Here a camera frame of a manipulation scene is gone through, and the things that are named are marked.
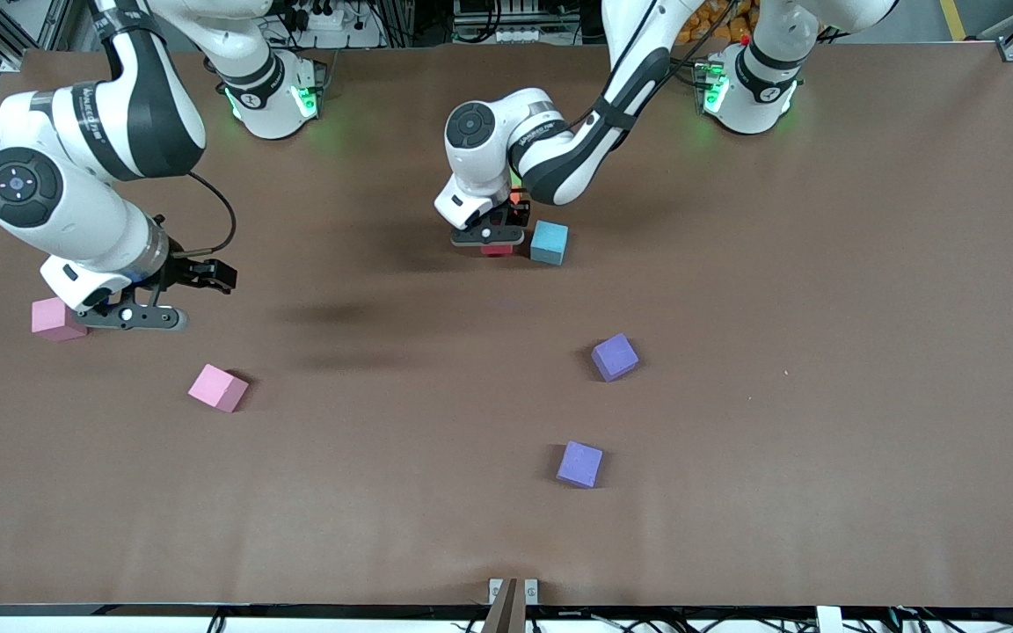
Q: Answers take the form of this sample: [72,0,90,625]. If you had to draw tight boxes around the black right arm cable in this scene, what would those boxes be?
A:
[172,170,238,259]

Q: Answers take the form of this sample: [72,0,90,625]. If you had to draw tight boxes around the orange bagged objects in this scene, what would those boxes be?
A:
[681,0,758,47]

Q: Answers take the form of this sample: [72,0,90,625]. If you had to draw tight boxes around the silver equipment box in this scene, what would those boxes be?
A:
[454,0,578,45]

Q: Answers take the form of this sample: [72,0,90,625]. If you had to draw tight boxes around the purple foam cube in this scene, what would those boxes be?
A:
[556,440,604,490]
[591,332,640,383]

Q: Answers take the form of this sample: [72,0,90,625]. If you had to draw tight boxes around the pink foam cube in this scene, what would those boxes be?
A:
[187,363,251,414]
[31,297,88,343]

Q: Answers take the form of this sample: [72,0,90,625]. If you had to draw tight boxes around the white power strip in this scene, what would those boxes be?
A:
[282,0,368,32]

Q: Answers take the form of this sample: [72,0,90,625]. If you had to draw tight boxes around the grey-brown mounting post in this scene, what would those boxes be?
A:
[480,578,528,633]

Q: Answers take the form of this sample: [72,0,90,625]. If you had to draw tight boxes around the silver table edge bracket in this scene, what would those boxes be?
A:
[488,578,540,607]

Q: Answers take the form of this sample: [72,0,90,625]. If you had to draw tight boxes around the blue foam cube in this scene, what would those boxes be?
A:
[530,220,570,266]

